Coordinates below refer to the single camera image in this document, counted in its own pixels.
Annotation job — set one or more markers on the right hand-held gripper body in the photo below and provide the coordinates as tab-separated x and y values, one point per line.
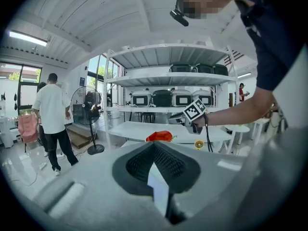
193	111

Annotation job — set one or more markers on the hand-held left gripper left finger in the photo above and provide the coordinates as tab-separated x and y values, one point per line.
131	174

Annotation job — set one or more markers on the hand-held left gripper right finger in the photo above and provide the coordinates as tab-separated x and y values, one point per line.
179	174

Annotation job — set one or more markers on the yellow round toy block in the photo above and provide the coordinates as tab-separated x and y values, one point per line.
199	145

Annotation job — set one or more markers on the red toy block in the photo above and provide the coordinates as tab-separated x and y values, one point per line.
158	136

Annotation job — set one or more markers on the person's right forearm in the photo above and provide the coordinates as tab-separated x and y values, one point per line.
237	112

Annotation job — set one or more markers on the person's right hand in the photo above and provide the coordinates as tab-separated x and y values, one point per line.
201	122

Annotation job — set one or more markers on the white rice cooker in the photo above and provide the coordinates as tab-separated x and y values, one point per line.
182	98
204	95
141	99

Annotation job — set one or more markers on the dark rice cooker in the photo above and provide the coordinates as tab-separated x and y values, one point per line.
181	67
221	70
204	68
162	98

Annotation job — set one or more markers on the white metal shelving rack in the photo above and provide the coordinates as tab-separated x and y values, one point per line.
168	79

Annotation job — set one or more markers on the black stool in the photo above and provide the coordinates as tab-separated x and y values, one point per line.
147	117

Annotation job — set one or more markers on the white round table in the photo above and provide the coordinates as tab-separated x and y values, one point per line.
238	129

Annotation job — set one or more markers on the wooden step platform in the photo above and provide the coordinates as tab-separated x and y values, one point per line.
78	136

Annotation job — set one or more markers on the white rectangular table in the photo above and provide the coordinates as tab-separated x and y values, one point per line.
261	121

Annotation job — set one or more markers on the black standing floor fan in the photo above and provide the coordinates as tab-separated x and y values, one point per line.
85	105

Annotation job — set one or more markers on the white power strip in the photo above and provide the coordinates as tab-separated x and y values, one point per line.
43	165

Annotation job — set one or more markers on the person's dark shirt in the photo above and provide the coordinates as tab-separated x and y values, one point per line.
272	35

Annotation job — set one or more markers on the person's head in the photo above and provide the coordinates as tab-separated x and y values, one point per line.
202	1

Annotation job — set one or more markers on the pink chair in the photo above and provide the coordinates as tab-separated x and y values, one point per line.
27	127

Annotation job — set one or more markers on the long ceiling light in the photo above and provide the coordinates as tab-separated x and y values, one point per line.
27	38

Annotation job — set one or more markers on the black head-worn camera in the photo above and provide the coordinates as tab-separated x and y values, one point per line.
179	17

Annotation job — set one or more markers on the blue wall sign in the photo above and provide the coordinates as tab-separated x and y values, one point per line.
82	80

